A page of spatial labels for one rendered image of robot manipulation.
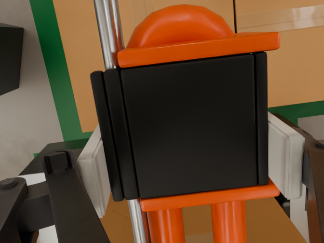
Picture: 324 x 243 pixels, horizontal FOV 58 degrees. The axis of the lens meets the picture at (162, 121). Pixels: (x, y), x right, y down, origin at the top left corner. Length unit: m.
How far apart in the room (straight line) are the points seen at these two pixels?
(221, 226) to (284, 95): 0.61
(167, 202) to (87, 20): 0.59
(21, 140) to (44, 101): 0.21
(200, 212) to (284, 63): 0.40
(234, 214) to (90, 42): 0.58
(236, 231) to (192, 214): 0.40
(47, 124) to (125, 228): 0.88
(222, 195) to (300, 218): 0.72
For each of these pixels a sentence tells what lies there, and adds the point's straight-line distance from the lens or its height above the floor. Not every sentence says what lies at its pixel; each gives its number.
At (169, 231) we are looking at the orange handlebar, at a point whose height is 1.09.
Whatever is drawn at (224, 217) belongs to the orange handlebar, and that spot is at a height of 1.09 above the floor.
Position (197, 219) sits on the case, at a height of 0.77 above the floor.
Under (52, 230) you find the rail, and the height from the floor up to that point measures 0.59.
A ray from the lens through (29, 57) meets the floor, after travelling 1.34.
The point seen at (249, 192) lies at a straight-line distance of 0.16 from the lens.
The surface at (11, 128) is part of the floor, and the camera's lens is 1.45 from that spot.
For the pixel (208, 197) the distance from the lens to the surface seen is 0.16.
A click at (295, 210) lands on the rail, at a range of 0.86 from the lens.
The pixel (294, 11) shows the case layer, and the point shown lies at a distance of 0.76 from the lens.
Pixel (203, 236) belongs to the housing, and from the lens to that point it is 0.24.
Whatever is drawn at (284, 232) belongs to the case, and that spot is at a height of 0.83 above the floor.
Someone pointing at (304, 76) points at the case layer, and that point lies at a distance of 0.79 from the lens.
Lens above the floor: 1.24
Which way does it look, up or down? 73 degrees down
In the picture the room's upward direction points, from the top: 175 degrees clockwise
